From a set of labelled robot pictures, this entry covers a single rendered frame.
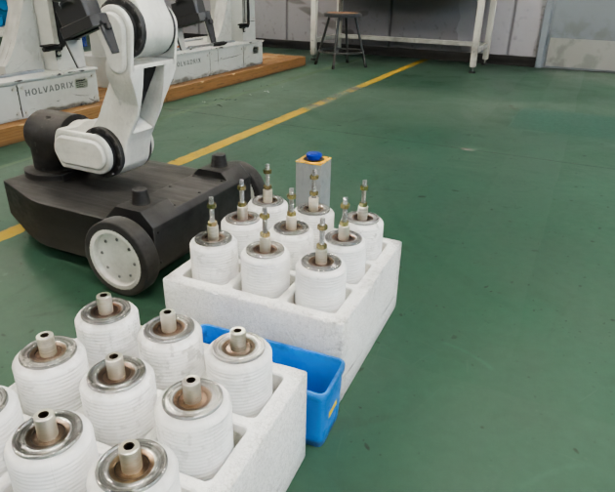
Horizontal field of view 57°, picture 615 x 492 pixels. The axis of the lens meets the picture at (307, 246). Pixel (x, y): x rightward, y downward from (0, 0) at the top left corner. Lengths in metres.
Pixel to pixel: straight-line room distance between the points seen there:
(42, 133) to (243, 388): 1.21
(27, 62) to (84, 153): 1.72
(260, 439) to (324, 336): 0.31
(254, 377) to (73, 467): 0.25
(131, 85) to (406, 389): 0.98
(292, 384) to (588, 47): 5.36
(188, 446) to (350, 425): 0.42
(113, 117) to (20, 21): 1.76
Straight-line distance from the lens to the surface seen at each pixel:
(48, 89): 3.22
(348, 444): 1.04
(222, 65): 4.39
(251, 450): 0.77
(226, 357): 0.80
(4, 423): 0.79
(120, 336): 0.92
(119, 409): 0.78
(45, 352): 0.86
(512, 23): 6.02
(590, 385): 1.30
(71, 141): 1.71
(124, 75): 1.53
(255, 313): 1.08
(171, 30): 1.58
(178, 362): 0.86
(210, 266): 1.13
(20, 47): 3.34
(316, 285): 1.02
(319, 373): 1.05
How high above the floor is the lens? 0.73
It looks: 26 degrees down
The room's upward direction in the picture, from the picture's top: 1 degrees clockwise
